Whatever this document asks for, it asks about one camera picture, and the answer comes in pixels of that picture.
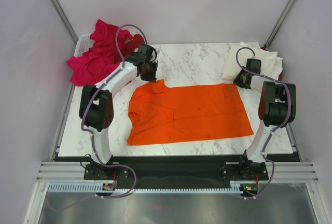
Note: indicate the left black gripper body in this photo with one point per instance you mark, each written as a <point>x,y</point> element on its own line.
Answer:
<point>150,74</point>

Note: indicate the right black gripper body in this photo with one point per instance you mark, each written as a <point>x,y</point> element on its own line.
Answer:
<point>238,80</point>

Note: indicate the orange t shirt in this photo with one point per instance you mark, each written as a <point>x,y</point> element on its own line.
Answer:
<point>164,115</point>

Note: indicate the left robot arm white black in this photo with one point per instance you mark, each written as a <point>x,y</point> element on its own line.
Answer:
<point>96,109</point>

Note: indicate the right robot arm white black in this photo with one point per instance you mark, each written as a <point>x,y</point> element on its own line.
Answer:
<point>277,107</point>

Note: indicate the dark red t shirt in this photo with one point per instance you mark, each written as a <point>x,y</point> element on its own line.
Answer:
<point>129,46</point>

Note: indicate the folded cream t shirt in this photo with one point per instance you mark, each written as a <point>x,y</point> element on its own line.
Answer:
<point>231,69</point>

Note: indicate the folded white t shirt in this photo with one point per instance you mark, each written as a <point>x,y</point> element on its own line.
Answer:
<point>277,68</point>

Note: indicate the pink red t shirt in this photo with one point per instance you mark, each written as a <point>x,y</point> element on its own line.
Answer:
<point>82,77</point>

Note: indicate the white laundry basket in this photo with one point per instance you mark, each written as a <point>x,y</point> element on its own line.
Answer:
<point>83,46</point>

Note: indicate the aluminium cross extrusion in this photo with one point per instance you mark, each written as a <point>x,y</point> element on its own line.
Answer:
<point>284,172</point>

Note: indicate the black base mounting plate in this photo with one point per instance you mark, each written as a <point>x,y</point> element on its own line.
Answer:
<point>204,171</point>

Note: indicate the left aluminium side rail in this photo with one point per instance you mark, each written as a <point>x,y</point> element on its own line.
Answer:
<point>60,129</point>

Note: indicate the white slotted cable duct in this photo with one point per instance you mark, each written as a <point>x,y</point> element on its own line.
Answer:
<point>115,188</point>

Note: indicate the right aluminium frame post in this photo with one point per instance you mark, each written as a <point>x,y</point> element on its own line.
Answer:
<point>279,23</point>

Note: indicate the aluminium frame post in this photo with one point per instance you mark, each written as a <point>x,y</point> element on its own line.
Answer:
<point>64,19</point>
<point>279,23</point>

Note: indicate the left aluminium frame post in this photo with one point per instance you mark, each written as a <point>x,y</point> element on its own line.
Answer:
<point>64,19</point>

